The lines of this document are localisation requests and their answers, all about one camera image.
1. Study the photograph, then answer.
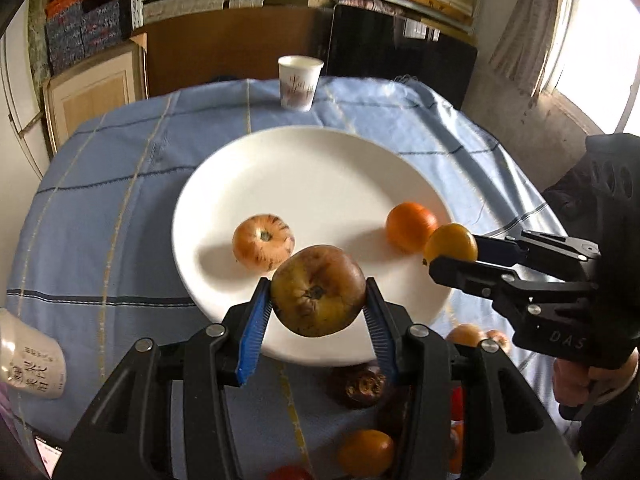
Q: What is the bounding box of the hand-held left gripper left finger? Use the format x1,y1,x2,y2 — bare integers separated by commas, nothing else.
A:
52,277,273,480

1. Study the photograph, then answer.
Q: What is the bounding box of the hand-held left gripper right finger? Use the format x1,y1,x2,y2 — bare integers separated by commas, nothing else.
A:
362,277,583,480

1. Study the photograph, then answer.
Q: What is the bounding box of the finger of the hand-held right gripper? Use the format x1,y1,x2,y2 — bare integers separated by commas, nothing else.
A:
428,254,599,312
471,229,602,284

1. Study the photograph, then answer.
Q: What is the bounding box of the yellow orange round fruit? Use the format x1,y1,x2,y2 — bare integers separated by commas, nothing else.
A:
422,223,479,267

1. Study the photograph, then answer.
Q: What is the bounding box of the striped pale orange fruit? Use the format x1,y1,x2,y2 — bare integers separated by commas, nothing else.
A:
446,323,488,348
232,214,296,273
486,330,512,356

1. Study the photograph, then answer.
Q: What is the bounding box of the brown blemished round fruit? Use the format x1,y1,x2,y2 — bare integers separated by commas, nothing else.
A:
270,244,367,338

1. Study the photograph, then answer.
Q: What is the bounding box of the red round fruit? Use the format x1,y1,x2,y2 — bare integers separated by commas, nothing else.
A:
267,465,313,480

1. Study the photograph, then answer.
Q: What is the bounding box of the white round plate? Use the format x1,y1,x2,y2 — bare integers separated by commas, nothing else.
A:
171,126,455,367

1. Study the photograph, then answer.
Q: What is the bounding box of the person's right hand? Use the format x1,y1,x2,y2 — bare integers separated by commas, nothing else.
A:
552,347,640,411

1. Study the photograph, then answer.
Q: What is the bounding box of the dark purple wrinkled fruit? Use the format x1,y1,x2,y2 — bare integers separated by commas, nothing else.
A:
327,365,396,411

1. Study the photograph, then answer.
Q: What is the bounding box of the orange mandarin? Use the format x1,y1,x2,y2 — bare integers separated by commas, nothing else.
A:
386,201,440,254
337,429,396,478

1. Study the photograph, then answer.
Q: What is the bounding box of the blue checked tablecloth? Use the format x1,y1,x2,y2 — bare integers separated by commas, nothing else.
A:
5,76,581,480

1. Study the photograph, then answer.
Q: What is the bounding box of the bright window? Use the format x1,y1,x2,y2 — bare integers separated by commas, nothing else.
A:
542,0,640,135

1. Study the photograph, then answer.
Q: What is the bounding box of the black panel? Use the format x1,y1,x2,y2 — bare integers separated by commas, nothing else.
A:
326,4,479,110

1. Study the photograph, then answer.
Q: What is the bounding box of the white printed paper cup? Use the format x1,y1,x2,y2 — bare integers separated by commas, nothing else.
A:
0,307,67,401
277,55,325,112

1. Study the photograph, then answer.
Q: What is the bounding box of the beige curtain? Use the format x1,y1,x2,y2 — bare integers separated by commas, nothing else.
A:
487,0,586,98

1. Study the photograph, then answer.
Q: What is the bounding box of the smartphone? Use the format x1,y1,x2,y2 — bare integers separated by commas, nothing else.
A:
32,432,66,478

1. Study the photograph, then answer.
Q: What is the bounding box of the brown board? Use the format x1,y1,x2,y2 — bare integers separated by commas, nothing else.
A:
132,6,332,98

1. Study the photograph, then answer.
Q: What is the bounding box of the wooden framed panel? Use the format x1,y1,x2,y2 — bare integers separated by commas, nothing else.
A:
42,40,149,157

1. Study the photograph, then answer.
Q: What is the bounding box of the white leaning board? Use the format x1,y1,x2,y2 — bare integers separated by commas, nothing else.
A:
0,22,51,181

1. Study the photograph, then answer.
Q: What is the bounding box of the stack of blue patterned boxes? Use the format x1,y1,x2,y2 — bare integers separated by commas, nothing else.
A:
45,0,123,75

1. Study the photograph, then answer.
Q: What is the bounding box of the grey stone slab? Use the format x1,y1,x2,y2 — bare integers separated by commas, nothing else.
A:
27,0,55,83

